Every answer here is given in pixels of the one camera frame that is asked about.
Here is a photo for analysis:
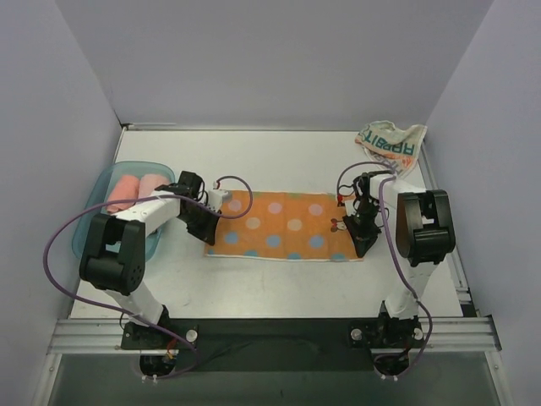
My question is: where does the pink rolled towel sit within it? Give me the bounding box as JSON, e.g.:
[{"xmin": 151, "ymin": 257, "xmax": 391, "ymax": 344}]
[{"xmin": 138, "ymin": 173, "xmax": 170, "ymax": 199}]

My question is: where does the salmon rolled towel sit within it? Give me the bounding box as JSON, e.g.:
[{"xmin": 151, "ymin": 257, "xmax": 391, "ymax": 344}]
[{"xmin": 106, "ymin": 174, "xmax": 139, "ymax": 213}]

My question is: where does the teal plastic tray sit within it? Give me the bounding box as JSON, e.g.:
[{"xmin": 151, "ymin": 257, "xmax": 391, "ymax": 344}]
[{"xmin": 70, "ymin": 160, "xmax": 178, "ymax": 260}]

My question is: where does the white rabbit print towel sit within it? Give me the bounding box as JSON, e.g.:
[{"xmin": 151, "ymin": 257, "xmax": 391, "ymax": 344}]
[{"xmin": 355, "ymin": 120, "xmax": 428, "ymax": 178}]

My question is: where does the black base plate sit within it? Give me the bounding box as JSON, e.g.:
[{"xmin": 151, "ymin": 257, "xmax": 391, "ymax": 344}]
[{"xmin": 120, "ymin": 315, "xmax": 424, "ymax": 376}]

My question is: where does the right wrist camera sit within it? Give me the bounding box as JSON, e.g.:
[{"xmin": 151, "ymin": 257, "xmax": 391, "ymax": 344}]
[{"xmin": 344, "ymin": 200, "xmax": 357, "ymax": 217}]

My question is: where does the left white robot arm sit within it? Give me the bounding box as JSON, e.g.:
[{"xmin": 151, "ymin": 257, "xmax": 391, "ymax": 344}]
[{"xmin": 79, "ymin": 171, "xmax": 232, "ymax": 348}]

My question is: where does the orange polka dot towel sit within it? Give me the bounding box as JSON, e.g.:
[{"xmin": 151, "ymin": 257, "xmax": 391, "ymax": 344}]
[{"xmin": 205, "ymin": 192, "xmax": 361, "ymax": 261}]

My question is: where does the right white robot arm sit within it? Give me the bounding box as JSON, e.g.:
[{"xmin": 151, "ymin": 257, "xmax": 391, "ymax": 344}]
[{"xmin": 339, "ymin": 170, "xmax": 456, "ymax": 348}]

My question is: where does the aluminium front rail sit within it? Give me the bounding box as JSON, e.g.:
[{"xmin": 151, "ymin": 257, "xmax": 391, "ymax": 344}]
[{"xmin": 47, "ymin": 317, "xmax": 501, "ymax": 354}]

